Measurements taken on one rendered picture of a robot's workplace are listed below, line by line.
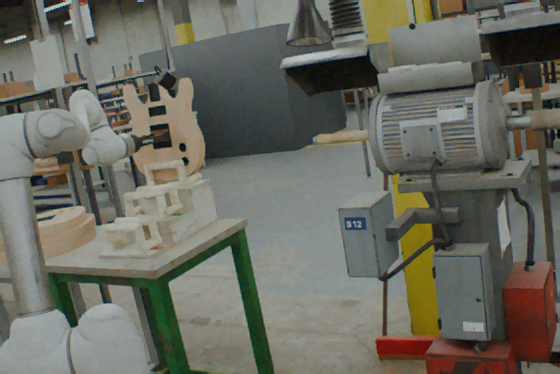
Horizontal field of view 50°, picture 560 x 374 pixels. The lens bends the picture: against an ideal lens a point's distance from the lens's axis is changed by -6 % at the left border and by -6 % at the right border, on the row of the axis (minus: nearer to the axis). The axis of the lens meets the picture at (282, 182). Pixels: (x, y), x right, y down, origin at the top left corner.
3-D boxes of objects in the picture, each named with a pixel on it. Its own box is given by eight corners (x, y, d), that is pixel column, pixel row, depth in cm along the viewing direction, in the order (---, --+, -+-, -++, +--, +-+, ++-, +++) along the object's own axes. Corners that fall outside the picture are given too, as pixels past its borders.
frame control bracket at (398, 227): (420, 219, 185) (419, 206, 185) (399, 241, 170) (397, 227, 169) (408, 219, 187) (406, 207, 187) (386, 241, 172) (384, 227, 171)
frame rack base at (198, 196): (218, 219, 261) (210, 178, 258) (198, 230, 248) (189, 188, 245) (166, 221, 274) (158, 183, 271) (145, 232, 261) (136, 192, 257)
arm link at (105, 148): (132, 153, 227) (116, 122, 228) (103, 162, 214) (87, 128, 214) (114, 166, 233) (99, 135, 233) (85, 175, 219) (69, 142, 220)
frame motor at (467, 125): (518, 158, 187) (508, 74, 182) (502, 180, 165) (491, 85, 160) (396, 166, 208) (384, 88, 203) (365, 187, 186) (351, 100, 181)
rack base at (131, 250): (175, 243, 235) (174, 240, 235) (151, 257, 222) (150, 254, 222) (121, 244, 248) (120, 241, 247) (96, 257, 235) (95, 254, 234)
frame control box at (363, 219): (454, 268, 179) (444, 182, 174) (433, 299, 161) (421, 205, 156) (376, 268, 192) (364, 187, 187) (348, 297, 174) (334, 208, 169)
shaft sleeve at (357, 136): (373, 134, 198) (369, 127, 196) (371, 142, 196) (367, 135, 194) (322, 139, 207) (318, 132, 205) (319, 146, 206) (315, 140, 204)
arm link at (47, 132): (83, 108, 178) (39, 117, 177) (65, 96, 160) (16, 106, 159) (90, 152, 178) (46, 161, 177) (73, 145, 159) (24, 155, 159)
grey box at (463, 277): (497, 327, 181) (479, 147, 170) (489, 343, 172) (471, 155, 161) (448, 325, 188) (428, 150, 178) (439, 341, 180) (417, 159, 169)
